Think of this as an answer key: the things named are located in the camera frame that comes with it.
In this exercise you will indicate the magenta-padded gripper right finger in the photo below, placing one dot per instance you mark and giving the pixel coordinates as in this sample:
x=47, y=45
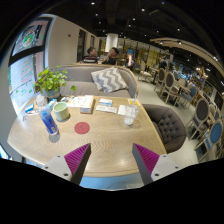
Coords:
x=148, y=161

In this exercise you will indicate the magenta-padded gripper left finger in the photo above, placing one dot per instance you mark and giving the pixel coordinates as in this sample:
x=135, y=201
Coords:
x=75, y=161

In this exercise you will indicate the clear bottle with blue label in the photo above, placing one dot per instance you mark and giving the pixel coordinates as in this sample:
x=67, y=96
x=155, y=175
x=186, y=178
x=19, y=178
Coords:
x=48, y=121

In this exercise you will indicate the flat round red coaster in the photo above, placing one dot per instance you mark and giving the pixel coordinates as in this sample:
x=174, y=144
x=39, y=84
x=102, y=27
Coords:
x=82, y=128

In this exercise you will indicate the dark tufted armchair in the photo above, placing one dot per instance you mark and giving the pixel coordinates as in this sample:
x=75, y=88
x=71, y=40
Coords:
x=170, y=130

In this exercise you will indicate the clear plastic cup with straw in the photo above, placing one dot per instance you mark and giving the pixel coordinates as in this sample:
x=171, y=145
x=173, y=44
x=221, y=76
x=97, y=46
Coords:
x=130, y=115

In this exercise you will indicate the pale green cup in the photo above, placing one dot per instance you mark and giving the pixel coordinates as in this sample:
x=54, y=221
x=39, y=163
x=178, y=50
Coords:
x=61, y=111

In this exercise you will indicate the white paper napkin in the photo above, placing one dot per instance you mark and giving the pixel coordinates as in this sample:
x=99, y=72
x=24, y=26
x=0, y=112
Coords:
x=122, y=110

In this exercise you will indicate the colourful printed leaflet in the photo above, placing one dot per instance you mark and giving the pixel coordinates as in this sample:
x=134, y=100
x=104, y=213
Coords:
x=75, y=101

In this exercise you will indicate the white leaflet with blue print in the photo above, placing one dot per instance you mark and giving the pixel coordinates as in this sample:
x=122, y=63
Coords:
x=106, y=106

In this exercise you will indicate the small blue white box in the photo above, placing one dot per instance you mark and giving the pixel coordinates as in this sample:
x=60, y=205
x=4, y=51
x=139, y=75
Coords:
x=29, y=108

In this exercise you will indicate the group of dining chairs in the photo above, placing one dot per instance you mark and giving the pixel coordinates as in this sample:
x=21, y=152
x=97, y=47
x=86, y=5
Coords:
x=201, y=111

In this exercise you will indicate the grey curved sofa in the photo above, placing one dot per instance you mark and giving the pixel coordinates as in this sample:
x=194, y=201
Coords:
x=80, y=87

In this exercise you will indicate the green potted plant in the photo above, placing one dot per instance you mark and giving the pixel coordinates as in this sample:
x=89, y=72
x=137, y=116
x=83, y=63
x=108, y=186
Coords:
x=50, y=81

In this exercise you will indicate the grey white chevron pillow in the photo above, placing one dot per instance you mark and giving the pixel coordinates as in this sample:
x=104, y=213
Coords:
x=109, y=80

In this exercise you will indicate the person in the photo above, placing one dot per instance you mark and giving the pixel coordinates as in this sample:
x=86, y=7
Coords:
x=90, y=57
x=130, y=62
x=111, y=57

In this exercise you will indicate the window with painted decals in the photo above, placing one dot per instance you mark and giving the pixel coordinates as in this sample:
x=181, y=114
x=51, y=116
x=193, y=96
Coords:
x=28, y=71

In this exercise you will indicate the group of ceiling lights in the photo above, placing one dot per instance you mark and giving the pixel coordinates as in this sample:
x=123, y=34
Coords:
x=143, y=10

